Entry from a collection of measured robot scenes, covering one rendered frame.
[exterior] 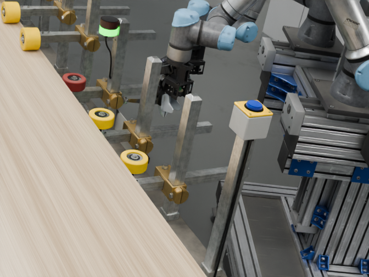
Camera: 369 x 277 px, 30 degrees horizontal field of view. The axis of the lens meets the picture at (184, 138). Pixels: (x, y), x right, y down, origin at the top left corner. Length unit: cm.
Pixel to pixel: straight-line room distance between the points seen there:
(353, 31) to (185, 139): 58
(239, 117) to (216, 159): 218
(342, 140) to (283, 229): 82
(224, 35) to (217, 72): 282
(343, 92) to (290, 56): 49
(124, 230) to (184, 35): 67
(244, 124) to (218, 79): 314
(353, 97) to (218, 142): 182
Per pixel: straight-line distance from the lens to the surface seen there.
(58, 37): 253
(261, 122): 163
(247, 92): 467
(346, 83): 225
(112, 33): 223
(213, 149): 389
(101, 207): 173
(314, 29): 268
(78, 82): 231
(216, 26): 206
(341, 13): 203
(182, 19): 204
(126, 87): 243
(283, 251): 291
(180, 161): 195
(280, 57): 268
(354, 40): 206
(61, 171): 185
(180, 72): 210
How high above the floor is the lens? 192
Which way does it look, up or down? 29 degrees down
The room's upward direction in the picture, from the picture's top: 12 degrees clockwise
